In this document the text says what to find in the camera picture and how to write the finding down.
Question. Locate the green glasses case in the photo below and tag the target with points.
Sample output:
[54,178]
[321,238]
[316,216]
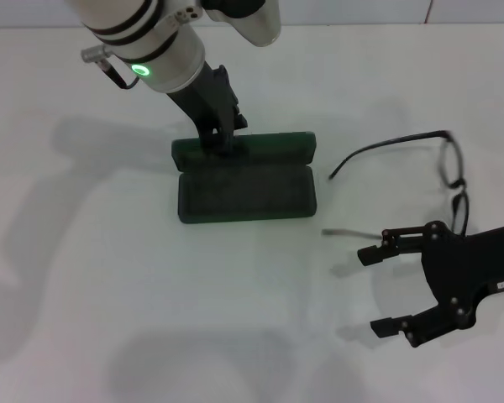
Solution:
[248,197]

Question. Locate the black round-lens glasses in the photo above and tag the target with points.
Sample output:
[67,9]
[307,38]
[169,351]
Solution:
[443,135]

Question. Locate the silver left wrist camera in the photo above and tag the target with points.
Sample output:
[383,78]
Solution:
[248,21]

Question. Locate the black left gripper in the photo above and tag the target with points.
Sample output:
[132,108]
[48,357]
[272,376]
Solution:
[206,96]

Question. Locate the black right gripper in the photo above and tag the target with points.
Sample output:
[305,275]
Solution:
[458,273]

